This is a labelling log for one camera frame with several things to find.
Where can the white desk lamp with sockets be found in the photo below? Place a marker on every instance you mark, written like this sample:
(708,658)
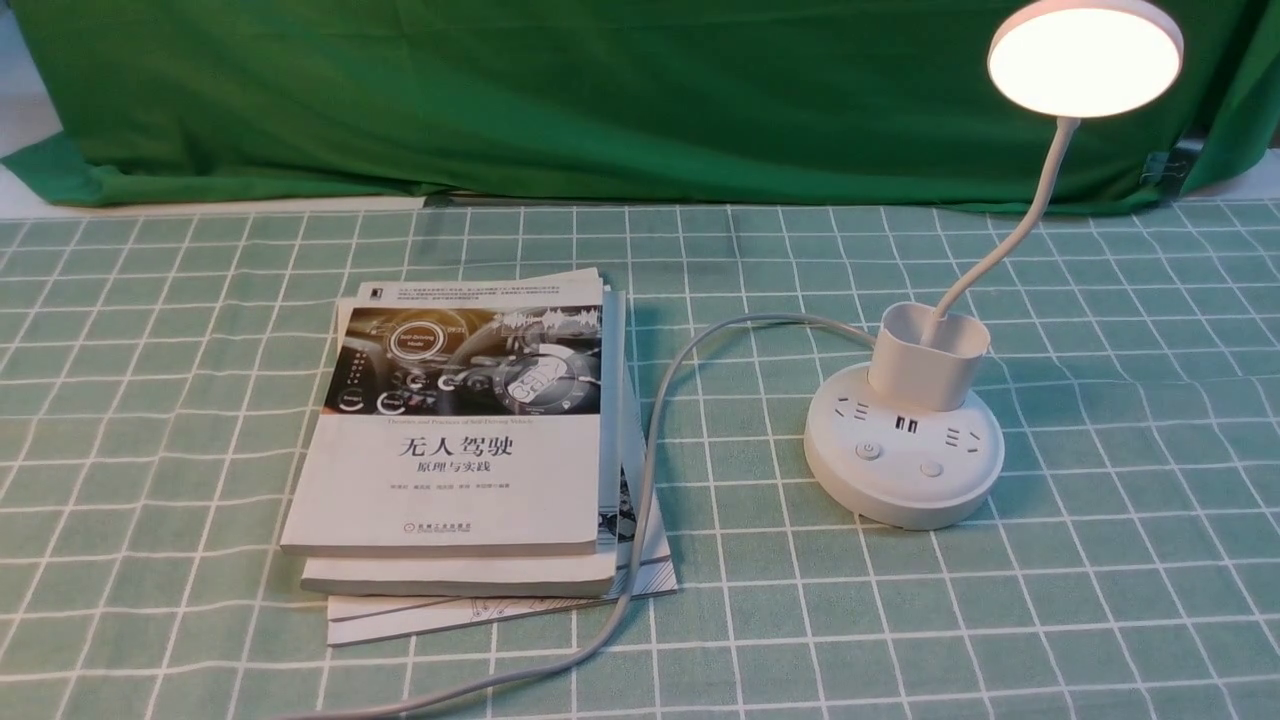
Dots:
(903,439)

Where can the top book self-driving cover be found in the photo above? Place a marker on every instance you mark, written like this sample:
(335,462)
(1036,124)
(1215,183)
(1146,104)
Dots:
(450,470)

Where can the bottom white booklet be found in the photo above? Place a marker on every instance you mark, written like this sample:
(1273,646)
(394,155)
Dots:
(370,619)

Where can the green backdrop cloth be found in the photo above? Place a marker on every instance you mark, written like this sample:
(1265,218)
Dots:
(803,102)

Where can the green checkered tablecloth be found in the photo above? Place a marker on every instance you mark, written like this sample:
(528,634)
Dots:
(161,376)

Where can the black binder clip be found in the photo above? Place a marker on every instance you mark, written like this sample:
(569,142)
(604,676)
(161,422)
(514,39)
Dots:
(1168,171)

